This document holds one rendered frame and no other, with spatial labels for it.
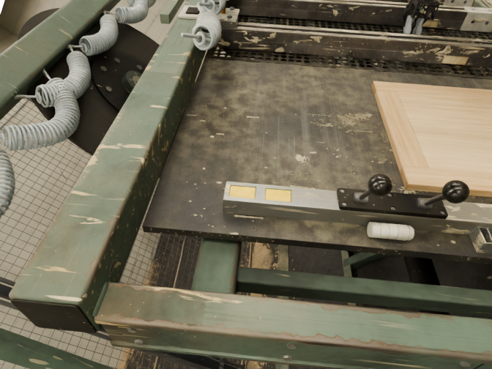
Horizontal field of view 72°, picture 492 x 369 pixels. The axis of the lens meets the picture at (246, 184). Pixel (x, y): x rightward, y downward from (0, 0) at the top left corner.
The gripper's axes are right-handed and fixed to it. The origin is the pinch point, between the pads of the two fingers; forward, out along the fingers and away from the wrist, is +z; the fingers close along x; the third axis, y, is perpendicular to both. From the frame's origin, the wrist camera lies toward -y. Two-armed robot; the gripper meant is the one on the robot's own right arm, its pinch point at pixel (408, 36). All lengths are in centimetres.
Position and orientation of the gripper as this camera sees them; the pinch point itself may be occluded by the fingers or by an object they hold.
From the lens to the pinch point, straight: 149.3
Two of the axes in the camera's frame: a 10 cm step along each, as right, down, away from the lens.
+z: -0.3, 6.9, 7.2
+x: 9.9, 0.9, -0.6
